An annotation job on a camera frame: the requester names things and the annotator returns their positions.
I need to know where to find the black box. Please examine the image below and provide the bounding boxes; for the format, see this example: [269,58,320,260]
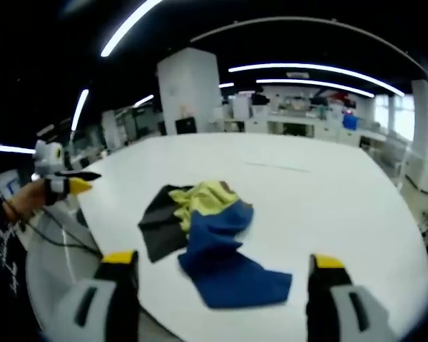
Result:
[175,118,198,135]

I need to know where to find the blue storage bin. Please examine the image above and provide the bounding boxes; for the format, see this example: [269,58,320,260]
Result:
[342,113,360,130]

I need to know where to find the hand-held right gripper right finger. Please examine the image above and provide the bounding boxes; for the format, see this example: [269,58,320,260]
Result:
[305,253,397,342]

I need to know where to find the person's left hand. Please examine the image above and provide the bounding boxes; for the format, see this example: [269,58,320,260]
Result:
[5,179,48,222]

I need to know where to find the black cable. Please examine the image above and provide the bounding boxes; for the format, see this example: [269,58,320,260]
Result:
[20,205,104,259]

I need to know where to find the person's dark printed clothing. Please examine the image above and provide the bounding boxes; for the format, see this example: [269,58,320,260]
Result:
[0,170,29,321]

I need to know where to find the row of white cabinets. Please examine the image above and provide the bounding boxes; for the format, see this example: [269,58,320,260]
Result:
[223,113,388,147]

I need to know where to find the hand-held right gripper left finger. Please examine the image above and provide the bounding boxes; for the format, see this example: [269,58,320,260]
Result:
[53,250,140,342]

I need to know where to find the white monitor screen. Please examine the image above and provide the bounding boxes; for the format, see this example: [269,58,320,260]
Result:
[0,170,21,197]

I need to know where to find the white square pillar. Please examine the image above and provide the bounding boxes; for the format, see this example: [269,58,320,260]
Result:
[156,47,223,136]
[410,79,428,194]

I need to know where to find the blue yellow black garment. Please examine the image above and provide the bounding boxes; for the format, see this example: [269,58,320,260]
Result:
[138,180,294,309]

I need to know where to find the ceiling light strip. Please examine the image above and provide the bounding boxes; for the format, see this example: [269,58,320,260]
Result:
[255,78,376,99]
[228,63,406,98]
[100,0,165,58]
[0,145,37,155]
[70,88,90,133]
[133,93,155,108]

